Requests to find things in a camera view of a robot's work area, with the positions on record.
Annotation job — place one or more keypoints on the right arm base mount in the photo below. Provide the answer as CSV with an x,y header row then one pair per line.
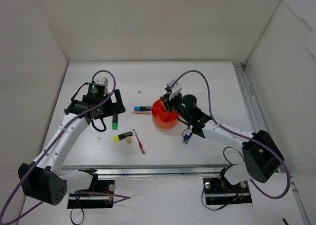
x,y
218,194

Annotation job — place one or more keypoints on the aluminium rail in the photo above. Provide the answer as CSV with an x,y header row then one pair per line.
x,y
257,122
146,170

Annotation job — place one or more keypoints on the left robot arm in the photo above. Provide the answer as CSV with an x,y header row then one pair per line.
x,y
42,179

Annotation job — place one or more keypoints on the green cap black highlighter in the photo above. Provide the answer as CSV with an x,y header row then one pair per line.
x,y
115,122

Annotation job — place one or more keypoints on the clear bottle blue cap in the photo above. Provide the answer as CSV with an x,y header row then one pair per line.
x,y
186,134

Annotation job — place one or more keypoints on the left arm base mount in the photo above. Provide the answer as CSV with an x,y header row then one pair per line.
x,y
92,201

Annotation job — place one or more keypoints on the beige eraser block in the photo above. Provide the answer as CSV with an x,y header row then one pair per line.
x,y
128,140

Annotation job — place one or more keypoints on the yellow cap black highlighter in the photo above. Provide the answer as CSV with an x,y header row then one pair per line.
x,y
122,136

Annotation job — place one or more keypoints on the slim pink orange marker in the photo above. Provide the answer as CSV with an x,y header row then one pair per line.
x,y
142,113

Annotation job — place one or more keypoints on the red gel pen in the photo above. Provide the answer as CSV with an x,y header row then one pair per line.
x,y
139,142

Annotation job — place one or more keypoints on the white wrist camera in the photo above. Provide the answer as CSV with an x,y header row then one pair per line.
x,y
173,88
104,82

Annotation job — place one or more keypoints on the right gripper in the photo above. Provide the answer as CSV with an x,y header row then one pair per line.
x,y
168,102

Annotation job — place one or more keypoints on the orange round compartment organizer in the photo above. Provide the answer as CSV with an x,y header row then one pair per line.
x,y
161,118

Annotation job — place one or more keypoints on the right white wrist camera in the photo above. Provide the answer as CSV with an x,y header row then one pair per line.
x,y
173,88

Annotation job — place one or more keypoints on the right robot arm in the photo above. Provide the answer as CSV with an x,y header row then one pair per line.
x,y
261,157

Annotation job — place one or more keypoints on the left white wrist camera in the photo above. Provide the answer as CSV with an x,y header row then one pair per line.
x,y
104,82

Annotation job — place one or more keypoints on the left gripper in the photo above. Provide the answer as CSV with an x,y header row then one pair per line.
x,y
116,102

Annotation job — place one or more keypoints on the right aluminium rail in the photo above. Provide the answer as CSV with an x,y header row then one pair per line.
x,y
257,122

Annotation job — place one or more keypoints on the front aluminium rail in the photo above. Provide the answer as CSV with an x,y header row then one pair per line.
x,y
146,170

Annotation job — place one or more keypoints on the blue cap black highlighter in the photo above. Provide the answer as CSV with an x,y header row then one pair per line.
x,y
142,109

